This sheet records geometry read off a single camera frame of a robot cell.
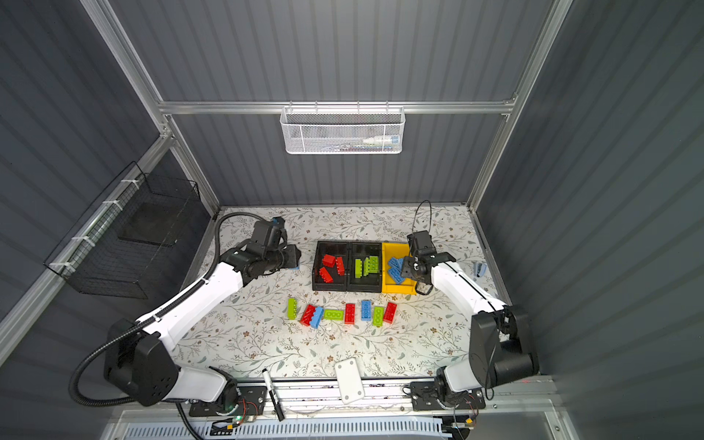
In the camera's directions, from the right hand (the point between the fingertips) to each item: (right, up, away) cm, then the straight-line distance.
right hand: (417, 270), depth 89 cm
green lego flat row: (-28, -15, -1) cm, 31 cm away
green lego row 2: (-42, -12, -1) cm, 43 cm away
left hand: (-37, +6, -7) cm, 38 cm away
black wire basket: (-84, +8, -18) cm, 86 cm away
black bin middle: (-14, -6, +8) cm, 18 cm away
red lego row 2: (-36, -15, -1) cm, 39 cm away
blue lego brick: (-6, -1, +8) cm, 10 cm away
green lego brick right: (-20, -1, +7) cm, 21 cm away
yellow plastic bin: (-8, +6, +9) cm, 13 cm away
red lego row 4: (-9, -14, -1) cm, 17 cm away
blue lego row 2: (-33, -15, -3) cm, 36 cm away
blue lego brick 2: (-6, +1, +9) cm, 11 cm away
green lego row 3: (-13, -15, -1) cm, 20 cm away
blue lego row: (-6, 0, +9) cm, 11 cm away
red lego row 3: (-22, -14, 0) cm, 26 cm away
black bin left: (-28, +6, +16) cm, 33 cm away
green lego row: (-17, 0, +9) cm, 19 cm away
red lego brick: (-30, +2, +10) cm, 32 cm away
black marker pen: (-41, -34, -17) cm, 56 cm away
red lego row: (-31, -3, +6) cm, 32 cm away
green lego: (-14, +1, +10) cm, 18 cm away
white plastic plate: (-22, -29, -14) cm, 39 cm away
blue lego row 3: (-17, -13, -1) cm, 21 cm away
